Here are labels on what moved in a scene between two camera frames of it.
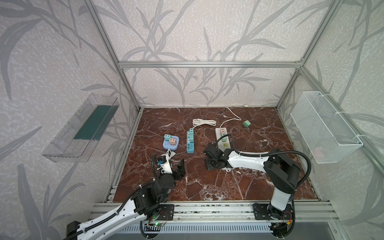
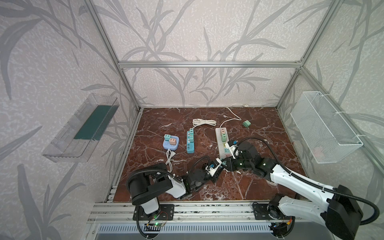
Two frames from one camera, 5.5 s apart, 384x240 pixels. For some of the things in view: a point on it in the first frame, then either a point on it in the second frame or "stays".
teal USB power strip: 190,141 stays
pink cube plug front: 172,141 stays
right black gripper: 210,156 to 235,159
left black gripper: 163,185 to 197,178
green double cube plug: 246,124 stays
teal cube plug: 167,137 stays
